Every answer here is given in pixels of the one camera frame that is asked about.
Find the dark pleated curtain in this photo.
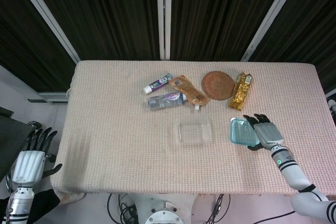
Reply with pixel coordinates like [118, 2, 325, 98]
[170, 0, 289, 61]
[249, 0, 336, 93]
[0, 0, 77, 92]
[26, 0, 161, 61]

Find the black cable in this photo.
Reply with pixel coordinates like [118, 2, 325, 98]
[207, 194, 232, 224]
[107, 194, 141, 224]

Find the teal plastic container lid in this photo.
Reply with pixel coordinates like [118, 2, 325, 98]
[229, 117, 260, 147]

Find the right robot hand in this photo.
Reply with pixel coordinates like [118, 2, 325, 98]
[243, 113, 286, 153]

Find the brown spout pouch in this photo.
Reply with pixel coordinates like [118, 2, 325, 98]
[168, 75, 210, 111]

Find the gold foil snack package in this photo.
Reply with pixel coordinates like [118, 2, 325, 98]
[227, 71, 253, 110]

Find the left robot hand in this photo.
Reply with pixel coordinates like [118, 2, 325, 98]
[12, 126, 63, 188]

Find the round woven rattan coaster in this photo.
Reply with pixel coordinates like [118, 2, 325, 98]
[201, 70, 236, 101]

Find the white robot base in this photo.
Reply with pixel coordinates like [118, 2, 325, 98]
[144, 194, 184, 224]

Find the white frame post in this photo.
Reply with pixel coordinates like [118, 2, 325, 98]
[10, 0, 81, 63]
[241, 0, 302, 62]
[156, 0, 172, 61]

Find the beige waffle tablecloth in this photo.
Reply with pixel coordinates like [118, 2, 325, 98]
[49, 60, 336, 200]

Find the clear plastic food container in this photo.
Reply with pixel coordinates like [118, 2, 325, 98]
[173, 115, 213, 146]

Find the clear plastic water bottle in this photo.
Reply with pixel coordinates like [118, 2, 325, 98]
[146, 91, 188, 111]

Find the purple toothpaste tube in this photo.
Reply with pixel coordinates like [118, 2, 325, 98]
[143, 72, 171, 94]

